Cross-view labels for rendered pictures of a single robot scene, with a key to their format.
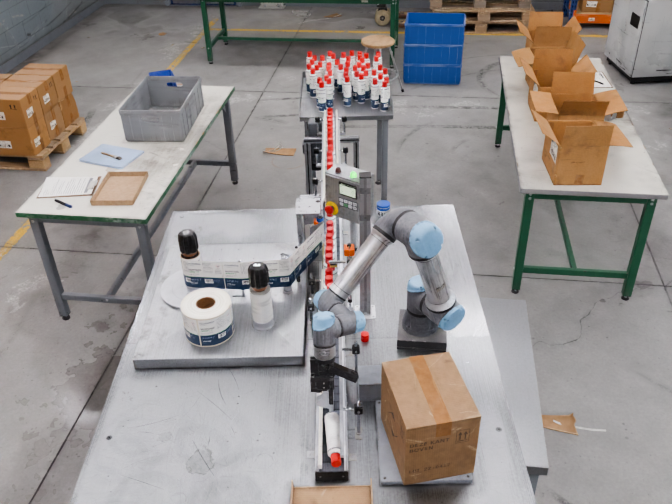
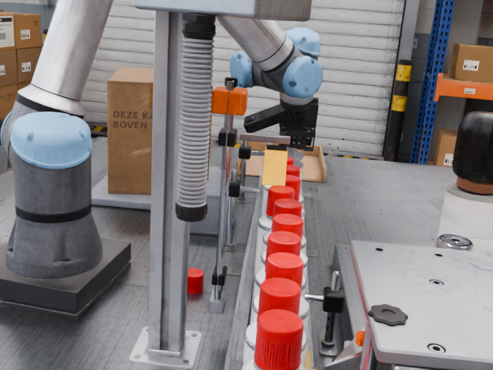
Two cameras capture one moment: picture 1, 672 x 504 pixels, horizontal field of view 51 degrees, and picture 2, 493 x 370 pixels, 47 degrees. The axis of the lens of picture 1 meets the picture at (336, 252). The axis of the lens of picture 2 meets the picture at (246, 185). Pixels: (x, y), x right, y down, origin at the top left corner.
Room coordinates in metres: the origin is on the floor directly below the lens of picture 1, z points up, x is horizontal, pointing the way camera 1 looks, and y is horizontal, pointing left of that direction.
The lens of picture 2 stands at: (3.03, 0.01, 1.29)
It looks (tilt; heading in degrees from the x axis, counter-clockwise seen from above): 17 degrees down; 182
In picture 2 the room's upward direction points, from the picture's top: 4 degrees clockwise
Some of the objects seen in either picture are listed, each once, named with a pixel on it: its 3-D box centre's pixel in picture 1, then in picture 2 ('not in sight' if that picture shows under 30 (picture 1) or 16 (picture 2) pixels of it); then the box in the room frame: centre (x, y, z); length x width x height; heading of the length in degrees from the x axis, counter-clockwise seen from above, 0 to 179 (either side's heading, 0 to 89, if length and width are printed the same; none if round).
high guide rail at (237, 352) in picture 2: (340, 342); (261, 197); (2.02, -0.01, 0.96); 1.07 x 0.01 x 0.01; 179
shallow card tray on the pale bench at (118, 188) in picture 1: (120, 187); not in sight; (3.54, 1.22, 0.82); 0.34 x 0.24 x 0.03; 177
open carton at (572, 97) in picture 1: (574, 113); not in sight; (4.04, -1.50, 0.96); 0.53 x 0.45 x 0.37; 83
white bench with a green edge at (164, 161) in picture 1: (152, 192); not in sight; (4.21, 1.24, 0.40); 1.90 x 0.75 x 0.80; 171
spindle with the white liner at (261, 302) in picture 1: (260, 295); (472, 213); (2.23, 0.31, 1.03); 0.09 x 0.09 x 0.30
